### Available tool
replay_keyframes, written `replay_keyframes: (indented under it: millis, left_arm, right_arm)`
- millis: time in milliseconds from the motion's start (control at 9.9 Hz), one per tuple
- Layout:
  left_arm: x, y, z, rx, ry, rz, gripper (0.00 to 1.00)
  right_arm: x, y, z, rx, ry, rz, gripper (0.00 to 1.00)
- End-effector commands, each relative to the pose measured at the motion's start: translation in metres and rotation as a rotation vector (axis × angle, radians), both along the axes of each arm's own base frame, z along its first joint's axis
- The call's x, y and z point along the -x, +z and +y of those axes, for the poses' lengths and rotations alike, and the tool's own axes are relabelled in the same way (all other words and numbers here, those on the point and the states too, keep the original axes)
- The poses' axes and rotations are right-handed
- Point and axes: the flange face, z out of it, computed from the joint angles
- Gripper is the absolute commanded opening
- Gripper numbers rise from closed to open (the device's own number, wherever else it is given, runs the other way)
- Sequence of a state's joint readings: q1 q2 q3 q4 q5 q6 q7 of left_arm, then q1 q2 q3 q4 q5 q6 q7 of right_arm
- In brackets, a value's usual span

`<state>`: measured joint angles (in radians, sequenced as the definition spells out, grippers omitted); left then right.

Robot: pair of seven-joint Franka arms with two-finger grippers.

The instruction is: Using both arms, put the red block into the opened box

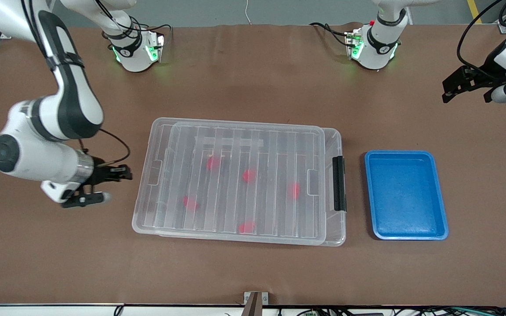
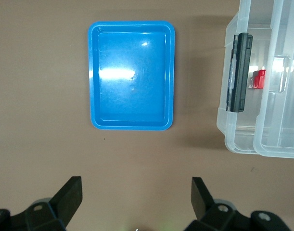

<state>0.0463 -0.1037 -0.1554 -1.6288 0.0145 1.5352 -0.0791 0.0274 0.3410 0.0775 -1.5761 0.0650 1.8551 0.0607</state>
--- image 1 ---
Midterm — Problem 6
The clear ribbed box lid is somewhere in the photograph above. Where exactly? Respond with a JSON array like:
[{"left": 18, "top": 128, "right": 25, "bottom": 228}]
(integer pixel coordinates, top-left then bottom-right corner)
[{"left": 132, "top": 117, "right": 326, "bottom": 245}]

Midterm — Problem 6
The clear plastic storage box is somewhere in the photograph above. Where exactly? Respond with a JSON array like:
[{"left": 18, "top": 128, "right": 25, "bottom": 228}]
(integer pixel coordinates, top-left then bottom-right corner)
[{"left": 156, "top": 127, "right": 347, "bottom": 247}]

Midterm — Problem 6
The blue plastic tray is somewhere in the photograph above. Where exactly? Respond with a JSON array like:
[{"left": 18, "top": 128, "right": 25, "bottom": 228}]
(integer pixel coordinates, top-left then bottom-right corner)
[{"left": 364, "top": 151, "right": 449, "bottom": 241}]

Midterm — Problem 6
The brown table cover sheet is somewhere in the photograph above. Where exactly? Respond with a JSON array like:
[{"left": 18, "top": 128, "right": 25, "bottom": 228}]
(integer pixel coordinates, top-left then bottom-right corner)
[{"left": 0, "top": 24, "right": 506, "bottom": 306}]

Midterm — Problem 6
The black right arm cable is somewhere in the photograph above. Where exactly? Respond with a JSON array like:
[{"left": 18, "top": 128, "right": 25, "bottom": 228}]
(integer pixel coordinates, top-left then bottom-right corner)
[{"left": 77, "top": 128, "right": 131, "bottom": 167}]

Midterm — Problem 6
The black left base cable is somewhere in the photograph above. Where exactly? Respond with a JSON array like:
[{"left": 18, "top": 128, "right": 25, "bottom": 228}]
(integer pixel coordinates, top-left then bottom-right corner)
[{"left": 309, "top": 22, "right": 351, "bottom": 47}]

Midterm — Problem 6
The black base cable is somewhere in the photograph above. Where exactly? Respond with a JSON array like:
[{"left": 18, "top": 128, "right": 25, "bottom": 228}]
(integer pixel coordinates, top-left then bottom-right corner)
[
  {"left": 134, "top": 21, "right": 172, "bottom": 33},
  {"left": 309, "top": 22, "right": 351, "bottom": 47}
]

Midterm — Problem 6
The black right base cable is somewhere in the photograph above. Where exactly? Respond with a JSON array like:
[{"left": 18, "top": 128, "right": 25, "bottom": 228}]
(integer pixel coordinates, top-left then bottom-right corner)
[{"left": 134, "top": 21, "right": 172, "bottom": 33}]

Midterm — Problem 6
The grey metal table bracket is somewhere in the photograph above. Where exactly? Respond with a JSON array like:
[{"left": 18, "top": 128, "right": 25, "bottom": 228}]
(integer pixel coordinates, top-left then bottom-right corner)
[{"left": 243, "top": 291, "right": 269, "bottom": 316}]

